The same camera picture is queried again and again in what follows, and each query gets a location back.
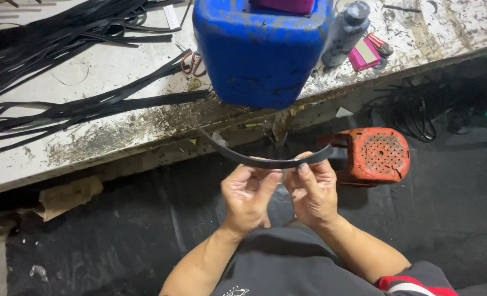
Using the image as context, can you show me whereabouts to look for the brown cardboard piece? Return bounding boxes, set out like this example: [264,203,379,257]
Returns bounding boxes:
[36,176,104,222]

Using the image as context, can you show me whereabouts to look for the magenta container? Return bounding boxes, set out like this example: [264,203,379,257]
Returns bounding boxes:
[249,0,315,16]

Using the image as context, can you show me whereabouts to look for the white paper label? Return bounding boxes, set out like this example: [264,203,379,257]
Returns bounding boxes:
[163,4,181,31]

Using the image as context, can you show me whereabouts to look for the red striped small tube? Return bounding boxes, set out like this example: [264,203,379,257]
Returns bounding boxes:
[367,33,394,57]

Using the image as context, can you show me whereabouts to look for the black rubber strip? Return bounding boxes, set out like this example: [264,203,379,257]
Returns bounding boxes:
[199,128,334,170]

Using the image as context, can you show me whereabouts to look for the orange plastic stool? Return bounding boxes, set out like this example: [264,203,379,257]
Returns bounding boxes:
[317,127,411,188]

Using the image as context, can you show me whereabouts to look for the person's black shirt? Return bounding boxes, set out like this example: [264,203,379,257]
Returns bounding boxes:
[210,225,460,296]

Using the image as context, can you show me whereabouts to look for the person's left hand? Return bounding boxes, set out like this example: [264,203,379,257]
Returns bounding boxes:
[220,157,284,236]

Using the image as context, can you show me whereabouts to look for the orange-handled scissors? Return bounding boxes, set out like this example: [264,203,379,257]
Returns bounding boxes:
[180,51,207,78]

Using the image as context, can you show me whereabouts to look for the person's right hand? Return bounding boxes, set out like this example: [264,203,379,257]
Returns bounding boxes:
[283,152,339,231]

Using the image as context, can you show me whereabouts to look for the heap of black cords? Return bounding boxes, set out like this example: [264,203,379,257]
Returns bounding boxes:
[367,78,474,143]

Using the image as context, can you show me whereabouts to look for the grey plastic bottle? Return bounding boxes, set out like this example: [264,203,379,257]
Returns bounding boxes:
[321,1,371,68]

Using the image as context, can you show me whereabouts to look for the pink box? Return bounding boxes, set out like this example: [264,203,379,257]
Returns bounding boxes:
[347,38,381,73]

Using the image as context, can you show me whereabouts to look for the blue plastic jerry can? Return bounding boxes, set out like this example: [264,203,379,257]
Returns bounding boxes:
[192,0,335,110]

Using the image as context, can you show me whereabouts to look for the pile of black rubber strips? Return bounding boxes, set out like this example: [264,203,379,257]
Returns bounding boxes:
[0,0,209,159]

